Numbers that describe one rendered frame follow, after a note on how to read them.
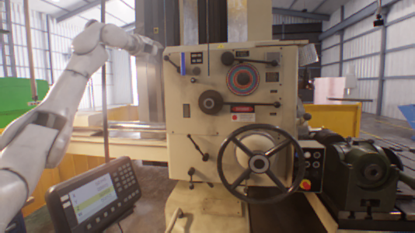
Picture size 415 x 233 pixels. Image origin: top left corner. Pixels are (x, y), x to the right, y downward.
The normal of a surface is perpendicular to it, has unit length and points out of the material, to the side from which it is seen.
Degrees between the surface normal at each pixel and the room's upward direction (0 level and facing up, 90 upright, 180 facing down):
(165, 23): 90
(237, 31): 90
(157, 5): 90
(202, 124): 90
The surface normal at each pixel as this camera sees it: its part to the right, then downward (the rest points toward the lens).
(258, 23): -0.17, 0.11
